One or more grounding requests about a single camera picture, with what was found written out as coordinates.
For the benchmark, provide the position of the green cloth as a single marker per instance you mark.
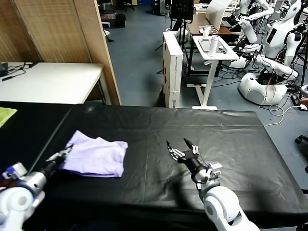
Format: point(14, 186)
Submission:
point(6, 116)

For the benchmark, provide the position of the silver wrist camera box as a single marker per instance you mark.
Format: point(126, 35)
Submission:
point(18, 168)
point(215, 169)

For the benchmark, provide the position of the black screen on stand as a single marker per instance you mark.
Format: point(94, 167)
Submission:
point(181, 9)

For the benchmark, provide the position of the white bottle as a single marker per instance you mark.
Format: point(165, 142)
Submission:
point(213, 47)

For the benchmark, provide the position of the black box device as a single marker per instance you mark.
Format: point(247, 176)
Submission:
point(3, 68)

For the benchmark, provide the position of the white humanoid robot with base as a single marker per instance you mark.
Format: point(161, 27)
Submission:
point(276, 41)

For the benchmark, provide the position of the black bin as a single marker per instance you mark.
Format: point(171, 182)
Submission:
point(120, 21)

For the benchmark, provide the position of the matte black table cover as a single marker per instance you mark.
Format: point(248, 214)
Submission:
point(29, 134)

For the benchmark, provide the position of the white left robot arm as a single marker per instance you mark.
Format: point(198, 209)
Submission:
point(14, 199)

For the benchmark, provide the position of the wooden folding screen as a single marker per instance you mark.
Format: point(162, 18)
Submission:
point(60, 29)

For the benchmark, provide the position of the glossy black table cover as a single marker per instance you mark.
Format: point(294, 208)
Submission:
point(228, 134)

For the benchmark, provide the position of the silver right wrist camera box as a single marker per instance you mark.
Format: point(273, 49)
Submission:
point(215, 169)

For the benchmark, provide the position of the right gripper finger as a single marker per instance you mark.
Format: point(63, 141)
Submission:
point(195, 149)
point(176, 154)

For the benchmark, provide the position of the small white stand device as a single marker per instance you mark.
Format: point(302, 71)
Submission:
point(205, 33)

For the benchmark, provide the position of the white curved panel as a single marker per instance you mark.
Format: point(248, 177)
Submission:
point(214, 14)

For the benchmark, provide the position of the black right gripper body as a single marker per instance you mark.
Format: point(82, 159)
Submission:
point(191, 160)

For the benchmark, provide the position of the light purple t-shirt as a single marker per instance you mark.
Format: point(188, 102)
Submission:
point(96, 156)

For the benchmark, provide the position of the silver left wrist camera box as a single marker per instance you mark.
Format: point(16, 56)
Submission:
point(18, 168)

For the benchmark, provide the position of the brown desk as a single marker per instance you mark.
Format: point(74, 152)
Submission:
point(195, 24)

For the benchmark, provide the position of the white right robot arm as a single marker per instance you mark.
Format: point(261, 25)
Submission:
point(221, 204)

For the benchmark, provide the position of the white adjustable side table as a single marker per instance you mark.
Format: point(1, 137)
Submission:
point(228, 56)

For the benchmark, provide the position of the black power strip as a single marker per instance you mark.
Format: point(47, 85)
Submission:
point(295, 98)

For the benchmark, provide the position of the white rectangular table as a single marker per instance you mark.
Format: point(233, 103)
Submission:
point(53, 81)

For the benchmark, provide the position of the gray tablet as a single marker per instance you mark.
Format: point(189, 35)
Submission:
point(204, 45)

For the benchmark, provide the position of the tall white cardboard box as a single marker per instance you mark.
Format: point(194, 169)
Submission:
point(173, 72)

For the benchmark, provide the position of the white robot with raised arm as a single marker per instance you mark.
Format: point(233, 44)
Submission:
point(249, 31)

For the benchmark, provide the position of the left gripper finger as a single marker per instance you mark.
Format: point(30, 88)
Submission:
point(62, 157)
point(61, 152)

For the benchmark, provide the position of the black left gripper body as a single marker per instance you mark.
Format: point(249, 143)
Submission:
point(49, 168)

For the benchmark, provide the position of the black bar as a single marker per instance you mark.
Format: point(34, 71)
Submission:
point(10, 78)

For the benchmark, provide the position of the small black device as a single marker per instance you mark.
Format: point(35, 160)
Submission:
point(222, 49)

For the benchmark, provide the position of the black chair caster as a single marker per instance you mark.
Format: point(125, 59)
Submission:
point(302, 140)

